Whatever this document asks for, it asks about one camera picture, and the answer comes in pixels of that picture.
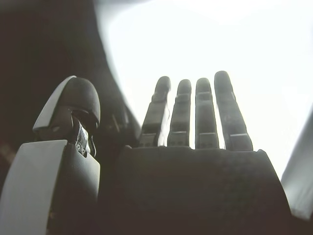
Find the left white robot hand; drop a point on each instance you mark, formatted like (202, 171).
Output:
(195, 191)

